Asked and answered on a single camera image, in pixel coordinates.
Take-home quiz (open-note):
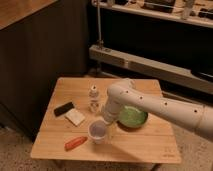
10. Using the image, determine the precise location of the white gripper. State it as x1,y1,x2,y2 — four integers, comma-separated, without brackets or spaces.
101,101,121,124

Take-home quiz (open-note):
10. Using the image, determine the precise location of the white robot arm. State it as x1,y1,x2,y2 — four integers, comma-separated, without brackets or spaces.
102,79,213,142

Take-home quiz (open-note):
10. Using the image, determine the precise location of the green ceramic bowl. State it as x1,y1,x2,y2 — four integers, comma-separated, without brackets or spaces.
118,106,148,128

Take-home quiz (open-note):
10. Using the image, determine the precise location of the small clear bottle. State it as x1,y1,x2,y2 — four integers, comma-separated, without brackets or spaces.
89,85,100,113

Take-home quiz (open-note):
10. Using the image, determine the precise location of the white sponge pad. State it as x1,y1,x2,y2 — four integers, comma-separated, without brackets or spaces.
65,109,85,126

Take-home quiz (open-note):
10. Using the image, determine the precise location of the wooden folding table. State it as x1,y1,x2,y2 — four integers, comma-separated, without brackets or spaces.
31,77,181,164

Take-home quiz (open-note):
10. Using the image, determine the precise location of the black rectangular block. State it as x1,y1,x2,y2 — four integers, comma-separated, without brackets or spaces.
54,102,74,117

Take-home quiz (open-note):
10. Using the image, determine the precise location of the orange carrot toy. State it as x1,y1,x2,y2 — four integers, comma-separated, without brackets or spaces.
64,136,87,151

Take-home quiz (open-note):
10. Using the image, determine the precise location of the metal shelf rack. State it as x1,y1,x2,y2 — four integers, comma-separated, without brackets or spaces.
89,0,213,94

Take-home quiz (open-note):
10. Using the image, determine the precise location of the dark wooden cabinet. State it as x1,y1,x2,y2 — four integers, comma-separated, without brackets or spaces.
0,0,88,140

